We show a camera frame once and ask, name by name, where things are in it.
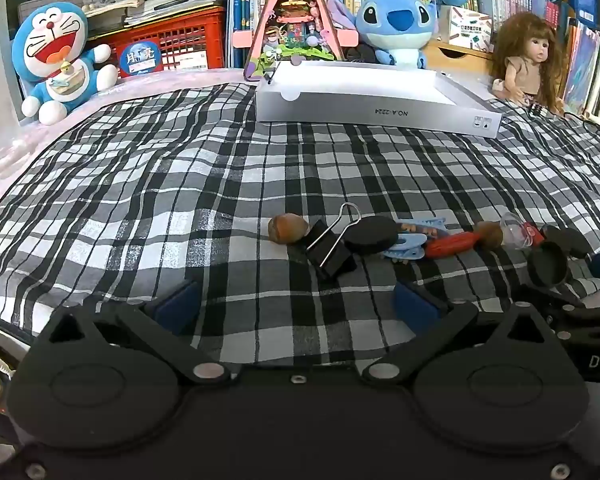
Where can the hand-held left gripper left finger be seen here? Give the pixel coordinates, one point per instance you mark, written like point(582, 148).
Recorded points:
point(177, 307)

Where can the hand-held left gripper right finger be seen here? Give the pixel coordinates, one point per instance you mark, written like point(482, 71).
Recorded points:
point(417, 310)

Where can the black round disc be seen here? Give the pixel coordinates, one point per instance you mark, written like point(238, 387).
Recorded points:
point(547, 265)
point(372, 235)
point(572, 240)

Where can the light blue hair clip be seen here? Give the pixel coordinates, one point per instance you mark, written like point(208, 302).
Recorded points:
point(405, 250)

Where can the red crayon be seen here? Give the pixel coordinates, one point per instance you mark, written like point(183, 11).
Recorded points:
point(450, 245)

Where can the brown nut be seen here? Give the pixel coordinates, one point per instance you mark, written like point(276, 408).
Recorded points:
point(490, 235)
point(286, 229)

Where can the white cardboard box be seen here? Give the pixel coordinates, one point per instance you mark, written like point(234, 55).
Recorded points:
point(360, 85)

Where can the blue hair clip orange teeth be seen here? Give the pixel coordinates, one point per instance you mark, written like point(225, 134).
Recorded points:
point(427, 225)

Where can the black white plaid blanket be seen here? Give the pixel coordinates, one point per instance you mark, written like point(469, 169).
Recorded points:
point(180, 185)

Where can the row of thin picture books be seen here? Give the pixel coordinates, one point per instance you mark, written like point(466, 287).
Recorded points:
point(580, 70)

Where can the brown haired doll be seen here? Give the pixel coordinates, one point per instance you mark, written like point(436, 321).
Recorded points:
point(527, 50)

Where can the wooden drawer box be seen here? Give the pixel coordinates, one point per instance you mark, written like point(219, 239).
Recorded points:
point(455, 57)

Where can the red plastic crate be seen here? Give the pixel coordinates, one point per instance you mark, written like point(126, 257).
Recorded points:
point(190, 40)

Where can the white patterned box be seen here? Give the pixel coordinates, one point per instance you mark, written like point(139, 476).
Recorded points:
point(467, 27)

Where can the blue alien plush toy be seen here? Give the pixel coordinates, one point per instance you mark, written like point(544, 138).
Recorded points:
point(395, 15)

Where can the blue cat plush toy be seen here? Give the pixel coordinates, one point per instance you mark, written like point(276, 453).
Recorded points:
point(55, 35)

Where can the pink triangular miniature house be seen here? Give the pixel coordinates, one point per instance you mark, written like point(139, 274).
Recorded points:
point(292, 10)

